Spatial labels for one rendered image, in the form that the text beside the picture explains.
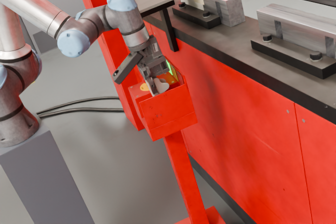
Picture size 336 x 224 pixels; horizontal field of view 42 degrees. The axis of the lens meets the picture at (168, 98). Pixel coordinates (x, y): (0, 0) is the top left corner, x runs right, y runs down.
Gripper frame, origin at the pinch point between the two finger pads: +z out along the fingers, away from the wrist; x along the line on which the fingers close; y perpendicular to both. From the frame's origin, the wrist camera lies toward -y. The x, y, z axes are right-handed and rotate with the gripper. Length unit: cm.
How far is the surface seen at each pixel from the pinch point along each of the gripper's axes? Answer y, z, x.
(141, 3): 12.1, -21.6, 29.4
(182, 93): 7.8, -0.2, -4.7
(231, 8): 36.2, -13.4, 8.9
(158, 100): 0.0, -1.7, -4.7
